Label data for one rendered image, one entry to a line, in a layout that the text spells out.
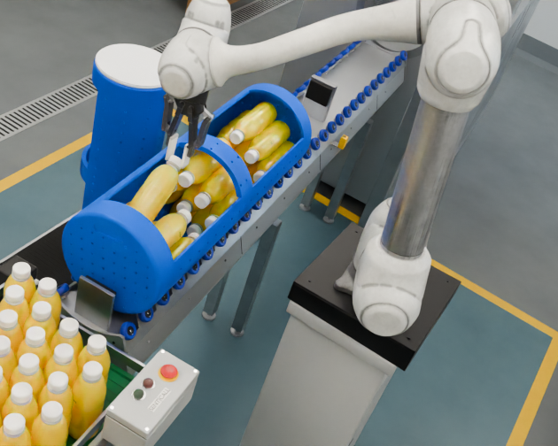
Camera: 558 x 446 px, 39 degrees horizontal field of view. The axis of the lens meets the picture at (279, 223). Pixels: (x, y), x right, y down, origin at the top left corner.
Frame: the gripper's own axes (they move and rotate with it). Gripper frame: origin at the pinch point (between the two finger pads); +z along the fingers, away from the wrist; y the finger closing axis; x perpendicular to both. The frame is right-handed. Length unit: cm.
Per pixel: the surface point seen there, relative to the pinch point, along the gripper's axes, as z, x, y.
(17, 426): 18, 74, -15
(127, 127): 42, -53, 46
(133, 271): 17.3, 26.4, -7.6
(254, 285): 98, -73, -9
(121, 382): 39, 39, -17
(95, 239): 14.3, 26.4, 3.7
